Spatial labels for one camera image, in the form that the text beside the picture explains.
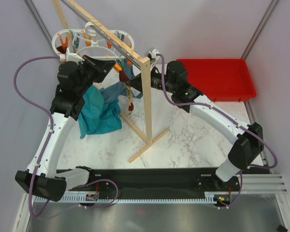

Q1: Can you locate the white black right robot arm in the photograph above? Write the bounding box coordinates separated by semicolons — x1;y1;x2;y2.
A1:
150;61;264;190

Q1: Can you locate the white round clip hanger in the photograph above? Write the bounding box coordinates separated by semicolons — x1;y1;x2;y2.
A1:
51;23;126;60

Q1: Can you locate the teal cloth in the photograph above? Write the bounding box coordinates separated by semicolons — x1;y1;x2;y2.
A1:
77;86;122;139

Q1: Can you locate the red plastic bin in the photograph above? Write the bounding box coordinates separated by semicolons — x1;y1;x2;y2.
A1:
178;58;257;102

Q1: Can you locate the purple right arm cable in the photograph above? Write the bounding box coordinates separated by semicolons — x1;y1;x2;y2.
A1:
158;53;278;208

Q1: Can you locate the teal clothespin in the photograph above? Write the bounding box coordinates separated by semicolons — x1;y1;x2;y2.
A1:
71;32;80;49

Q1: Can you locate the orange clothespin holding cloth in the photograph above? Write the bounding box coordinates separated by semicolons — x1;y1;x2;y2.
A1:
113;64;122;73

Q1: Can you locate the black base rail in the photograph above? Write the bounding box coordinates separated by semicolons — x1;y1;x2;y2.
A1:
55;165;240;200

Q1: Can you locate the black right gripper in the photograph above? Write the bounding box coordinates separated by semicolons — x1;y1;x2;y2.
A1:
126;63;176;94

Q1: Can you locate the orange clothespin left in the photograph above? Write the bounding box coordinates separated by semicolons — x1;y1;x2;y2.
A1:
57;34;69;50

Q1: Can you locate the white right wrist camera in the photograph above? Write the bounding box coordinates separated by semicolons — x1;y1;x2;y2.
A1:
145;47;160;70

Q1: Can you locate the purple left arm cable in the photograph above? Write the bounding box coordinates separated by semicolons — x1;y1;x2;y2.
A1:
14;56;61;219

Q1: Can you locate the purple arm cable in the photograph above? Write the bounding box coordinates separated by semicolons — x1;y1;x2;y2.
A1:
158;53;278;208
14;56;61;219

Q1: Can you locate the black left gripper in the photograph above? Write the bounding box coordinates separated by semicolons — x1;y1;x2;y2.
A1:
76;55;116;95

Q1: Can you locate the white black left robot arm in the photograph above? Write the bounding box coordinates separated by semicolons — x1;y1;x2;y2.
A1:
15;55;116;202

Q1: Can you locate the orange clothespin top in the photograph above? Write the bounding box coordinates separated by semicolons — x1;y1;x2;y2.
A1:
83;33;92;47

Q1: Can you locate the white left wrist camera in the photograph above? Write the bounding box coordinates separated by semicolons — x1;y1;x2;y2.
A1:
59;48;84;63

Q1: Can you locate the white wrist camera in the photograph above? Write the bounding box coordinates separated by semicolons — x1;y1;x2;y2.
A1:
59;48;84;63
145;47;160;70

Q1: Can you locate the white slotted cable duct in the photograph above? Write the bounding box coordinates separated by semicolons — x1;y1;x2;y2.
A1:
35;190;220;203

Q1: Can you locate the wooden drying rack frame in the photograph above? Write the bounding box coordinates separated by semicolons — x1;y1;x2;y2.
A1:
52;0;170;163

